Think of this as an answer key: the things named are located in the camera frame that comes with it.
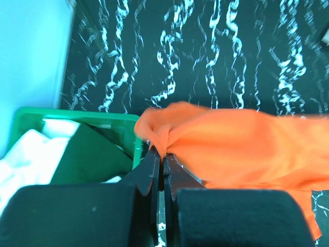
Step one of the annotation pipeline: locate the orange t shirt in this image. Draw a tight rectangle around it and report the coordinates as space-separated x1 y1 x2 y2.
134 102 328 239

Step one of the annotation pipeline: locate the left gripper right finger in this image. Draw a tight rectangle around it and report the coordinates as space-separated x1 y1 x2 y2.
163 154 204 246

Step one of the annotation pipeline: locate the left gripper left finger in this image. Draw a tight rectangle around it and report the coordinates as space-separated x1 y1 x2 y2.
120 147 160 246

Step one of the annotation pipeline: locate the green plastic bin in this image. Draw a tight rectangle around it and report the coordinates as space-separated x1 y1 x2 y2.
6 107 142 168

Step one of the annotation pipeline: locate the dark green t shirt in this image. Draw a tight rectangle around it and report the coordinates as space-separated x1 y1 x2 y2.
50 124 133 185

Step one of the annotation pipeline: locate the white t shirt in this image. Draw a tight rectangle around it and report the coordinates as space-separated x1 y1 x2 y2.
0 118 123 206

